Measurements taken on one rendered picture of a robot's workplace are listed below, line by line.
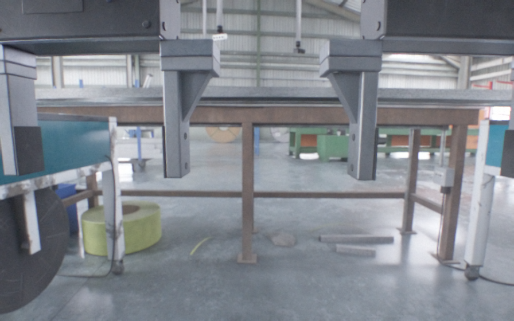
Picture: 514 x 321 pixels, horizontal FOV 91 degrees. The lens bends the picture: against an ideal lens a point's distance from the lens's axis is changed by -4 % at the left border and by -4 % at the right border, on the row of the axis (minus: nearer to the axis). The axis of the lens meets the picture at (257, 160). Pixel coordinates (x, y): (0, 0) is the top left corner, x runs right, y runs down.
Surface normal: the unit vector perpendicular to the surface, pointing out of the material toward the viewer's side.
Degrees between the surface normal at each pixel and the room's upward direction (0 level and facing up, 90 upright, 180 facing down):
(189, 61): 90
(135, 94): 75
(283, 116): 90
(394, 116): 90
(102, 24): 90
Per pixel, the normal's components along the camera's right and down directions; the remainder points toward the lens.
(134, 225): 0.66, 0.10
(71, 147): 1.00, 0.01
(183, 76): -0.03, 0.13
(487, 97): -0.04, -0.14
